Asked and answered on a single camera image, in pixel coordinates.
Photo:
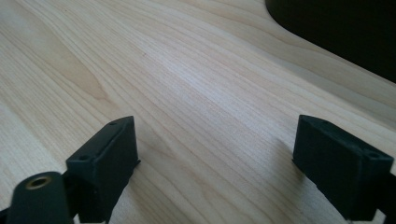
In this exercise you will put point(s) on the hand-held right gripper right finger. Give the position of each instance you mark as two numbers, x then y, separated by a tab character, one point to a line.
339	169

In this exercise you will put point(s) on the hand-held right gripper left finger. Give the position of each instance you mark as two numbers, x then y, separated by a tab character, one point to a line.
106	165

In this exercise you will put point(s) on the black mat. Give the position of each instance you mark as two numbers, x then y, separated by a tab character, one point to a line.
339	29

